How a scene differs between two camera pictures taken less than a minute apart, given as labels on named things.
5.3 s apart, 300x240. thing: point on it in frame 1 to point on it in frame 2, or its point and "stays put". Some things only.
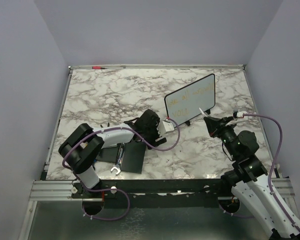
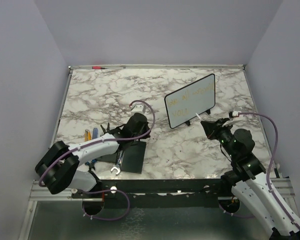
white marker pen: [202, 112] to [199, 116]
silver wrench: [119, 158] stays put
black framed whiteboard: [183, 104] stays put
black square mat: [133, 158] stays put
